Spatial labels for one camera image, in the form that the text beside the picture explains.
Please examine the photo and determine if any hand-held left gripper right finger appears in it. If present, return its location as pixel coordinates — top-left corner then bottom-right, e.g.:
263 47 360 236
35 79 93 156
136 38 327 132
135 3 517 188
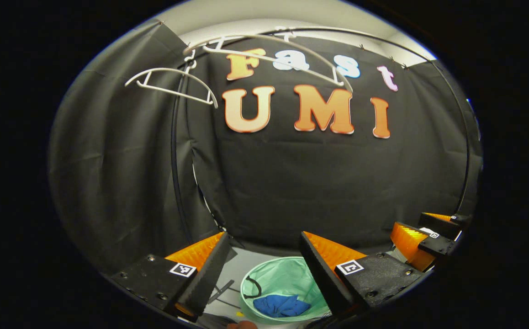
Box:
298 231 430 321

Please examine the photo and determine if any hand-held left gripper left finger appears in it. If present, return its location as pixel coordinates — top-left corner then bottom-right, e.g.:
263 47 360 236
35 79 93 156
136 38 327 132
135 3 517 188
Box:
109 231 236 323

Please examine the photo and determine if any green laundry hamper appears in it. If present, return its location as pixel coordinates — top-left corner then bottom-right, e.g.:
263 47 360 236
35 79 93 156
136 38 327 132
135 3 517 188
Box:
239 256 334 325

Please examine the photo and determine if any blue corduroy jacket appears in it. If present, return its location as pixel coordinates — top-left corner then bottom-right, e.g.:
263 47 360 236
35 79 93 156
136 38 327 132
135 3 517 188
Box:
253 294 312 319

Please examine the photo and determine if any black metal clothes rack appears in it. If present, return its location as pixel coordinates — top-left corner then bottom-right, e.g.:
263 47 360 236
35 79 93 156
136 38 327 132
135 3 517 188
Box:
170 27 474 249

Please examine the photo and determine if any small white plastic hanger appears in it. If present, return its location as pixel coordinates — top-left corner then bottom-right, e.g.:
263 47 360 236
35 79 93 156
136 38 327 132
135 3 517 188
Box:
124 67 219 110

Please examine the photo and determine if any large white plastic hanger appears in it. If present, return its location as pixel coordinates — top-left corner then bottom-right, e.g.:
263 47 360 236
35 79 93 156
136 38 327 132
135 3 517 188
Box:
183 28 354 92

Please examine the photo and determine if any black backdrop cloth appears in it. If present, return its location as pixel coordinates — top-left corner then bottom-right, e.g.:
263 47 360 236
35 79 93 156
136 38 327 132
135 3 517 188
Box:
48 21 483 279

